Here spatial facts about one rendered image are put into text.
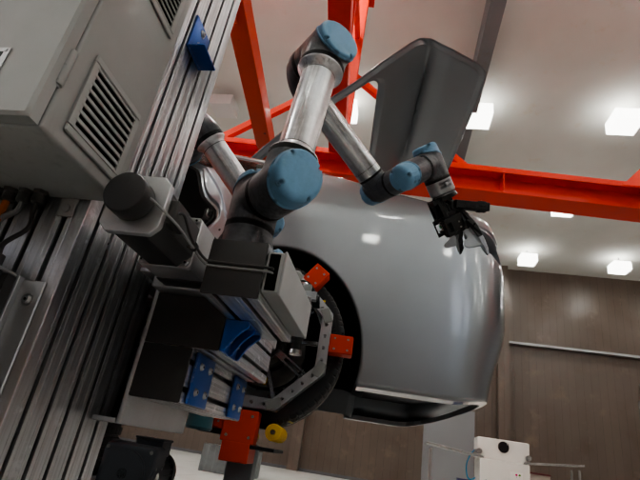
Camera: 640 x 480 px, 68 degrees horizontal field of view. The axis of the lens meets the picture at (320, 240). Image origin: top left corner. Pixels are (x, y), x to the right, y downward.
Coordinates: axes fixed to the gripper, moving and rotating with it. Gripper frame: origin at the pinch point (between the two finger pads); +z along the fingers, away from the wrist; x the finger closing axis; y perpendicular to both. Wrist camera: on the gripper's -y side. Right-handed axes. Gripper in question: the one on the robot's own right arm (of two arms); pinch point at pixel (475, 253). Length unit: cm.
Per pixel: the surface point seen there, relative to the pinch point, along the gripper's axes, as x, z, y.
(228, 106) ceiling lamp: -772, -261, -71
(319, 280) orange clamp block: -58, -4, 35
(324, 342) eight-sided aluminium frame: -48, 16, 45
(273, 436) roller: -40, 35, 76
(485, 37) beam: -465, -144, -397
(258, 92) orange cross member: -193, -115, -4
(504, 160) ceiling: -734, 51, -542
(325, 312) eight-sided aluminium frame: -52, 7, 40
